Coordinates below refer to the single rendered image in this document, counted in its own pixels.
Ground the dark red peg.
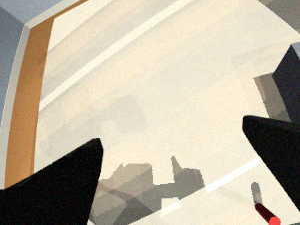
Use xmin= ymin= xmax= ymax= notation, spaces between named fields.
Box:
xmin=255 ymin=204 xmax=281 ymax=225

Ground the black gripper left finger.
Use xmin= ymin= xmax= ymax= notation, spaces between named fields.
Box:
xmin=0 ymin=139 xmax=104 ymax=225

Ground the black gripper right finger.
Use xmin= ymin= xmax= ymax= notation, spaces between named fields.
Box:
xmin=242 ymin=115 xmax=300 ymax=212

